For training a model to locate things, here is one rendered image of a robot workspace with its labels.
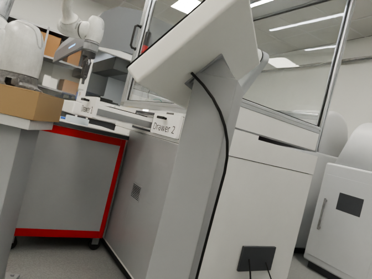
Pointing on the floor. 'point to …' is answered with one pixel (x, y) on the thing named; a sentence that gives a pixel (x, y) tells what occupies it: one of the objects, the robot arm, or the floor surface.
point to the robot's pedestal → (14, 176)
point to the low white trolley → (71, 182)
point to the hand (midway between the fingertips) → (82, 84)
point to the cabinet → (279, 252)
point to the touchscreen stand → (195, 178)
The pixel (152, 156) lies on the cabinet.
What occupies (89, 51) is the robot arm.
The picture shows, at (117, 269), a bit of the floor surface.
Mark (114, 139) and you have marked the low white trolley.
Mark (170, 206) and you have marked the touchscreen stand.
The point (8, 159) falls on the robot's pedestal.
